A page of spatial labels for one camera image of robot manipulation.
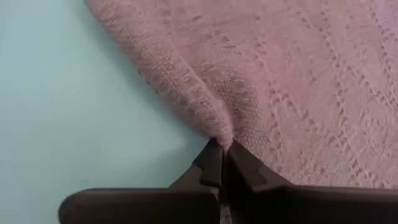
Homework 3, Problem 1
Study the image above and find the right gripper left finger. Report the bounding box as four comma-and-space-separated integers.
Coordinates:
58, 138, 224, 224

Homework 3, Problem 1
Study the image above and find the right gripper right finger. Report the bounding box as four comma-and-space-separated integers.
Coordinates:
224, 140, 398, 224

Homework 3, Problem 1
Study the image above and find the grey terry towel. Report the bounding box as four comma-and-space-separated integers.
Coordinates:
85, 0, 398, 190

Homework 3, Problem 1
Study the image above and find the green table mat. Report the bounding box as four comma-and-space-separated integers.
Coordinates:
0, 0, 215, 224

